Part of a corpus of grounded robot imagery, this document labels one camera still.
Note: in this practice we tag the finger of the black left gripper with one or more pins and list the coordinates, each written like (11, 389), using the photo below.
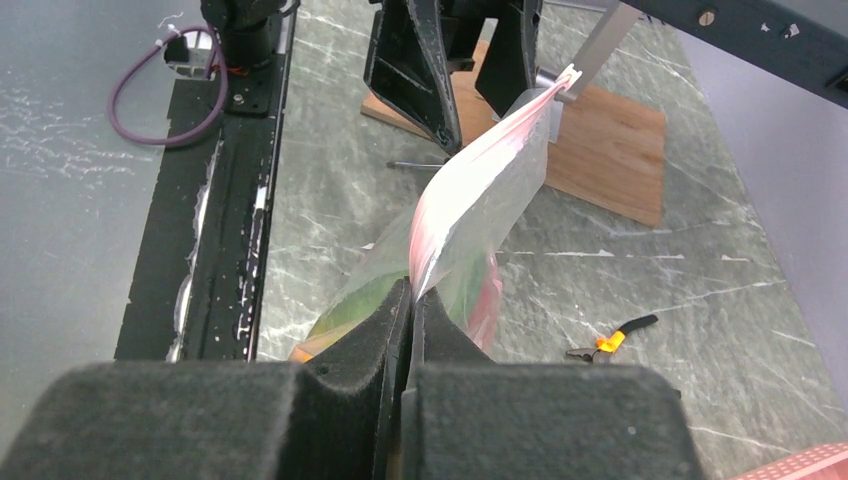
(509, 66)
(406, 69)

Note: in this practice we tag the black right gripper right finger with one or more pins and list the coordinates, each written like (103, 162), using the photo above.
(465, 416)

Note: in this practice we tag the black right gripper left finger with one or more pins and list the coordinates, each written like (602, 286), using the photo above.
(329, 418)

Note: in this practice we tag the clear zip top bag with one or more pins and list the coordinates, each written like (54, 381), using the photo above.
(447, 241)

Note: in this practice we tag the wooden base board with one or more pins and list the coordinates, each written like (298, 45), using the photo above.
(610, 152)

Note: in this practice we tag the orange black pliers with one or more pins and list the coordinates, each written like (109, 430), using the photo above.
(605, 347)

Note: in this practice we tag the pink plastic basket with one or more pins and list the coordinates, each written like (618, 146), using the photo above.
(825, 461)

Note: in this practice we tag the green handled screwdriver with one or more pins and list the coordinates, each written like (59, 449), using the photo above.
(413, 165)

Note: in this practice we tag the metal bracket plate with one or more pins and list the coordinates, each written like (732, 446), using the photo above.
(617, 20)

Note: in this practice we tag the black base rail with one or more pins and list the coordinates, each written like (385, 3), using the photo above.
(197, 288)

